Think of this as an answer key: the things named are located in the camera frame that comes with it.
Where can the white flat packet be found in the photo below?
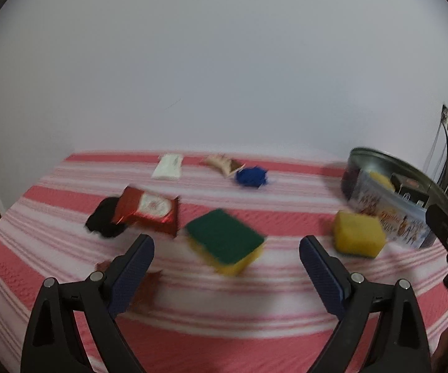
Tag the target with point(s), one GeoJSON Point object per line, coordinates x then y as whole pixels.
{"type": "Point", "coordinates": [167, 167]}

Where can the black sock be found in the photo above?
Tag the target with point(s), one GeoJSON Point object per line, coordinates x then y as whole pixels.
{"type": "Point", "coordinates": [103, 217]}

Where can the black box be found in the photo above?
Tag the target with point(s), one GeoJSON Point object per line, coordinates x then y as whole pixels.
{"type": "Point", "coordinates": [408, 192]}

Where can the printed round metal tin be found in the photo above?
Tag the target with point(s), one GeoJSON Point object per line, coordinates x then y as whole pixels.
{"type": "Point", "coordinates": [395, 217]}

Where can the beige snack packet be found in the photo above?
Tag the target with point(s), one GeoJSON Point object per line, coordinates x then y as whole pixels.
{"type": "Point", "coordinates": [224, 164]}

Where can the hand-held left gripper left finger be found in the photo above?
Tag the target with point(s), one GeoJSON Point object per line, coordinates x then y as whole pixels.
{"type": "Point", "coordinates": [130, 279]}

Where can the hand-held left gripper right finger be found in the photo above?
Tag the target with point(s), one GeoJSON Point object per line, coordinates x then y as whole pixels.
{"type": "Point", "coordinates": [321, 276]}

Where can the red snack packet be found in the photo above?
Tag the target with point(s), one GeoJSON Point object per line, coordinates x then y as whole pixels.
{"type": "Point", "coordinates": [150, 208]}

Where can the pink striped cloth desktop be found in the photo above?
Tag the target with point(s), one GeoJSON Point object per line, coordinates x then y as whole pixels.
{"type": "Point", "coordinates": [247, 311]}

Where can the brown packet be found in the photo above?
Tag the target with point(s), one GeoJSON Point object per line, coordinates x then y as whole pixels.
{"type": "Point", "coordinates": [148, 285]}

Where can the blue cloth ball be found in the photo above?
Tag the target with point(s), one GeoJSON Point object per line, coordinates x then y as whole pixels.
{"type": "Point", "coordinates": [251, 177]}

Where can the green and yellow sponge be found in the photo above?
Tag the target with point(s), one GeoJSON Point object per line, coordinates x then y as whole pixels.
{"type": "Point", "coordinates": [224, 237]}

